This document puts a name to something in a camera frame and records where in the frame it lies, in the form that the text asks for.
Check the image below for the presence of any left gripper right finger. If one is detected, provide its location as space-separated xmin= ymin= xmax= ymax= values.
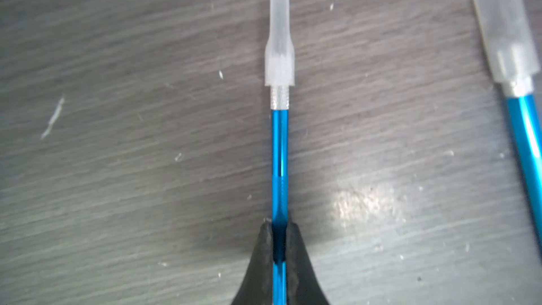
xmin=285 ymin=221 xmax=330 ymax=305

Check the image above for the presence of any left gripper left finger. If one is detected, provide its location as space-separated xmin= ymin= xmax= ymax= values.
xmin=231 ymin=220 xmax=273 ymax=305

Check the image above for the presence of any blue knife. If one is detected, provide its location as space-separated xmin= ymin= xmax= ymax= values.
xmin=473 ymin=0 xmax=541 ymax=236
xmin=265 ymin=0 xmax=295 ymax=304

